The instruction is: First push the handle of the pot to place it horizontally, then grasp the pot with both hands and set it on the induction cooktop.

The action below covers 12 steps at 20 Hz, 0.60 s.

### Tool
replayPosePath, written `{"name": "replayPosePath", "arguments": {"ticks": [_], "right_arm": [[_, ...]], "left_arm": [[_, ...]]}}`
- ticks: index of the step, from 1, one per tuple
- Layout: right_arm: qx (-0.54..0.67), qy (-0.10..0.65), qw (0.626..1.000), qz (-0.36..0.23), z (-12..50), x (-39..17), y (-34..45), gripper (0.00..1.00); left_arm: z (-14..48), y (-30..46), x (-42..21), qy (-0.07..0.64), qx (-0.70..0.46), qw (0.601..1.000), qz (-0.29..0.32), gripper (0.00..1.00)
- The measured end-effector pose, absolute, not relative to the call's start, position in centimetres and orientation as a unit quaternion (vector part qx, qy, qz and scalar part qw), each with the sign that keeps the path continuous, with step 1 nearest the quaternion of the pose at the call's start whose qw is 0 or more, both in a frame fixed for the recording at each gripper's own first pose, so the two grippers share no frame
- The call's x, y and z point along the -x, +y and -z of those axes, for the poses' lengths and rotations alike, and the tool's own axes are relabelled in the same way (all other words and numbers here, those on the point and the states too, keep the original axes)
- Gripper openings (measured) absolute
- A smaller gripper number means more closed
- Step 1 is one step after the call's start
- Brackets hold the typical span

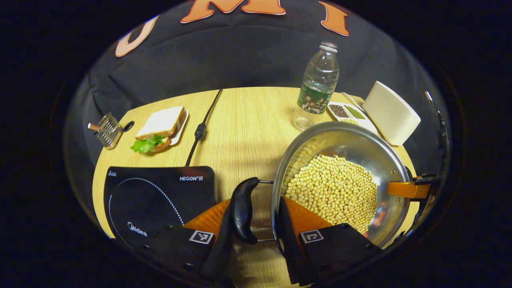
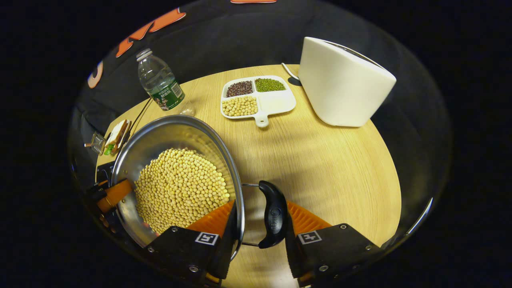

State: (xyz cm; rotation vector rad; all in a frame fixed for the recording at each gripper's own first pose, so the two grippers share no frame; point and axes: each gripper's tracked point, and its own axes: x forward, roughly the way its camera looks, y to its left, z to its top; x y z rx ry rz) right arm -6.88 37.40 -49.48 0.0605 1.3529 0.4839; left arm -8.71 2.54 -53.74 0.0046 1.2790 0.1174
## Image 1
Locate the pile of soybeans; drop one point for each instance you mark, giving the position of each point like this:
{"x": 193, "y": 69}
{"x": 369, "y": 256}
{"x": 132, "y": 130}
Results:
{"x": 332, "y": 188}

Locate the black induction cooktop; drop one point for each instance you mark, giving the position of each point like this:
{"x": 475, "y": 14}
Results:
{"x": 152, "y": 200}

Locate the clear plastic water bottle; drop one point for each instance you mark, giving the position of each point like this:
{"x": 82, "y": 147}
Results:
{"x": 318, "y": 80}

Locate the sandwich with lettuce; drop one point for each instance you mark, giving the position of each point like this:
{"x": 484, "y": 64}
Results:
{"x": 162, "y": 122}

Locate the small white plate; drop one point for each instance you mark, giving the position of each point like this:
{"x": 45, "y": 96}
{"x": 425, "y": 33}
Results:
{"x": 180, "y": 130}

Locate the white divided bean dish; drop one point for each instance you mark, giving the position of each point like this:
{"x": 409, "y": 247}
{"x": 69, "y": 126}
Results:
{"x": 364, "y": 123}

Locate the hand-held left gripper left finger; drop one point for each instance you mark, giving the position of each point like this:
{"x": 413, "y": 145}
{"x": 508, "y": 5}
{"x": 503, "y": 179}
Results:
{"x": 219, "y": 260}

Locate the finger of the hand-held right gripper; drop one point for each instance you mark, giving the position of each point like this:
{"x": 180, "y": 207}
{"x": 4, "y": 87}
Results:
{"x": 404, "y": 190}

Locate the stainless steel pot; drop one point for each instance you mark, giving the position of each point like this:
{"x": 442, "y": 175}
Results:
{"x": 340, "y": 140}

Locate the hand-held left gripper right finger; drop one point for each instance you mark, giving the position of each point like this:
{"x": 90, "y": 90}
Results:
{"x": 290, "y": 248}

